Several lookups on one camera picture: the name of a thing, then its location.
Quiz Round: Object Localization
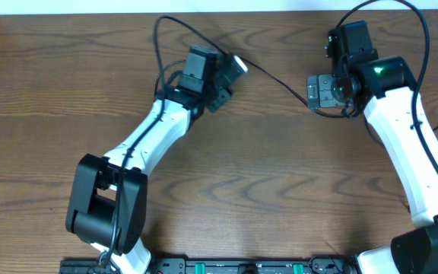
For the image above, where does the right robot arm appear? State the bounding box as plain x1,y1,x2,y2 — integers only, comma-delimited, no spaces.
326,21,438,273

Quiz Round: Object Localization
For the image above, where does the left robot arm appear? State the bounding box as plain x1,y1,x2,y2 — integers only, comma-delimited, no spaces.
60,46,248,273

